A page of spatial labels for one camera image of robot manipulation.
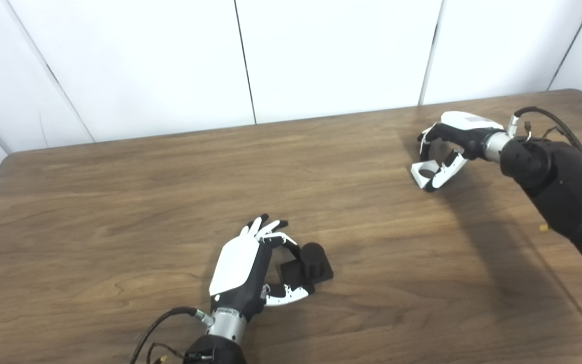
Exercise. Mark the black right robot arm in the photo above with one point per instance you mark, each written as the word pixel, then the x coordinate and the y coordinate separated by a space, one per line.
pixel 564 187

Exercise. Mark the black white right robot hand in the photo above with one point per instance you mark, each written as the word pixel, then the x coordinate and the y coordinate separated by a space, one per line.
pixel 465 129

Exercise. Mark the black peg with square base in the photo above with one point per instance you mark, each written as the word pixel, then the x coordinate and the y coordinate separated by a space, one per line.
pixel 313 263

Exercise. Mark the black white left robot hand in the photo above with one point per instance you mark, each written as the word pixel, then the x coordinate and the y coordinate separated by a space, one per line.
pixel 235 263

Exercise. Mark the white square piece with hole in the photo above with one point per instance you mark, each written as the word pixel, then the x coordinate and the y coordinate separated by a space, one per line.
pixel 417 177

